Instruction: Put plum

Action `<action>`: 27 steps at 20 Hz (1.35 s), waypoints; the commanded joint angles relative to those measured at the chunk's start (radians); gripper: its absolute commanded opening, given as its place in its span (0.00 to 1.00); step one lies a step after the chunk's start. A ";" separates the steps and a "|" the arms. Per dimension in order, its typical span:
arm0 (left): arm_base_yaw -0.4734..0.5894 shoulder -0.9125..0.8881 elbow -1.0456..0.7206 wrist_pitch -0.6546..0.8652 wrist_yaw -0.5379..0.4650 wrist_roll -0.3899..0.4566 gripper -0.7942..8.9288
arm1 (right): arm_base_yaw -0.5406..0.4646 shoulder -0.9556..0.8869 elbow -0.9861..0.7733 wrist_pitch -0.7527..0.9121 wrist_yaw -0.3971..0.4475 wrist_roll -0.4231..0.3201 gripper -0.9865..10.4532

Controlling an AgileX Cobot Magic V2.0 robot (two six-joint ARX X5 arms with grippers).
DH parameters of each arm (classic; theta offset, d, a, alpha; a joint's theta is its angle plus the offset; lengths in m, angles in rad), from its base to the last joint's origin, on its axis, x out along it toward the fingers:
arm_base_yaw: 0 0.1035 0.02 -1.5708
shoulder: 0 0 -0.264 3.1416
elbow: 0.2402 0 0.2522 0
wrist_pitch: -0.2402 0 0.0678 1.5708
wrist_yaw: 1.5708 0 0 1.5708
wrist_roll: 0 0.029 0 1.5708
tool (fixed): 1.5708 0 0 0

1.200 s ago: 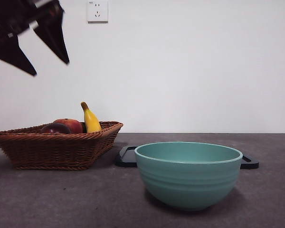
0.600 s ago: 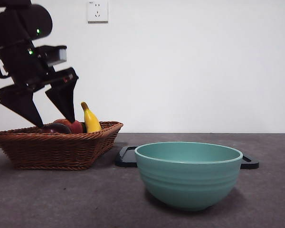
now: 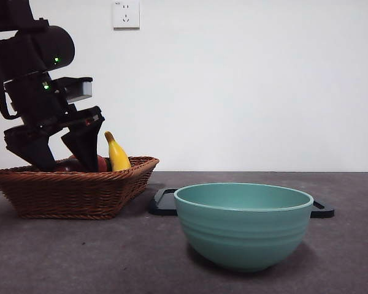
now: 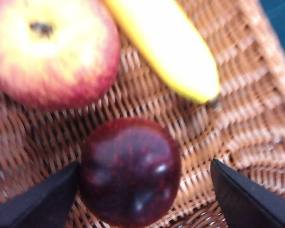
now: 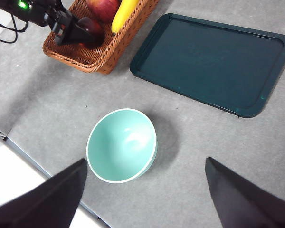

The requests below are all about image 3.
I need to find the white wall socket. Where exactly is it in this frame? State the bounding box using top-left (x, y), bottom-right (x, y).
top-left (112, 1), bottom-right (140, 31)

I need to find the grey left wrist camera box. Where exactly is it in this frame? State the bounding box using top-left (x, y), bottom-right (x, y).
top-left (50, 77), bottom-right (93, 104)

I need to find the dark red plum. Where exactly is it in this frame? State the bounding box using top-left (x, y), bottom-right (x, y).
top-left (53, 158), bottom-right (87, 173)

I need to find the teal ceramic bowl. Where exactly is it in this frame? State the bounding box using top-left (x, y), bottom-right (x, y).
top-left (174, 183), bottom-right (314, 273)

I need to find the yellow banana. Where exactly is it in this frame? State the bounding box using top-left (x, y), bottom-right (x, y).
top-left (104, 131), bottom-right (132, 172)

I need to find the brown woven wicker basket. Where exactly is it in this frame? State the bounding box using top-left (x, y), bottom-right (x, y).
top-left (0, 156), bottom-right (160, 221)

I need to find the dark rectangular tray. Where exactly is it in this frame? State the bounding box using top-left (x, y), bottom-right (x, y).
top-left (148, 188), bottom-right (335, 219)

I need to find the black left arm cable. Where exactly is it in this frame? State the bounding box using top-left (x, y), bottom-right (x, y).
top-left (0, 87), bottom-right (21, 121)

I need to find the red and yellow apple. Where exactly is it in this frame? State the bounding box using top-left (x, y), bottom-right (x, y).
top-left (96, 155), bottom-right (109, 172)

